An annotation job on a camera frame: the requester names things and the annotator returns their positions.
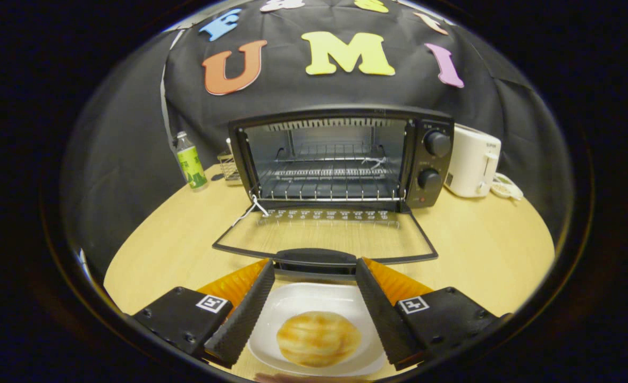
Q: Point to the black toaster oven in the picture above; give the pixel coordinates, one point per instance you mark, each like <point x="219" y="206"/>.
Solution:
<point x="432" y="165"/>

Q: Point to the golden bread bun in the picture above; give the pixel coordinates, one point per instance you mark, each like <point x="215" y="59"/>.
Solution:
<point x="319" y="339"/>

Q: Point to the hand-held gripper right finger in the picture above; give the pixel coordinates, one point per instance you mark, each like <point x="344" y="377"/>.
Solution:
<point x="385" y="319"/>

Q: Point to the small dark bottle cap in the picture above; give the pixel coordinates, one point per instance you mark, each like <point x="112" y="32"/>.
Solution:
<point x="218" y="176"/>

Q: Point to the white divided dish with grains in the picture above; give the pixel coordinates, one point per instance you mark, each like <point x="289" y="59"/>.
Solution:
<point x="508" y="187"/>

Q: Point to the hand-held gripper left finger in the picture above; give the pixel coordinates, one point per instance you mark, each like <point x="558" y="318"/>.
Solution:
<point x="244" y="314"/>

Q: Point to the white pop-up toaster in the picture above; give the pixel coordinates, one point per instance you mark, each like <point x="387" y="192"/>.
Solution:
<point x="468" y="159"/>

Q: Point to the green label plastic bottle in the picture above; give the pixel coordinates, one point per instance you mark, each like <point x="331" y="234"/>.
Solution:
<point x="190" y="165"/>

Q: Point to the black backdrop cloth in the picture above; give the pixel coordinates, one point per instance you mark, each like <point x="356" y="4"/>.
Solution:
<point x="133" y="133"/>

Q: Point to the white square plate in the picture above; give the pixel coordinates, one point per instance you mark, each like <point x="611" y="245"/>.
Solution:
<point x="292" y="303"/>

